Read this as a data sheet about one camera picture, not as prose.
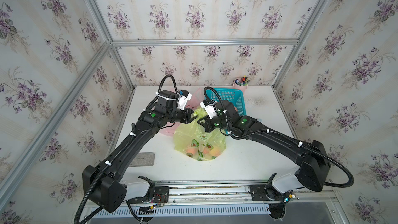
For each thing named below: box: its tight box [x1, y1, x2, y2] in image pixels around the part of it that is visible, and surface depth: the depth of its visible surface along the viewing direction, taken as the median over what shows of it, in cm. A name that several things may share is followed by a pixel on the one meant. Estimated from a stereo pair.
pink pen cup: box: [232, 76, 249, 96], surface depth 112 cm
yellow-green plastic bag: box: [173, 106, 227, 162], surface depth 78 cm
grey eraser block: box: [129, 151, 156, 167], surface depth 83 cm
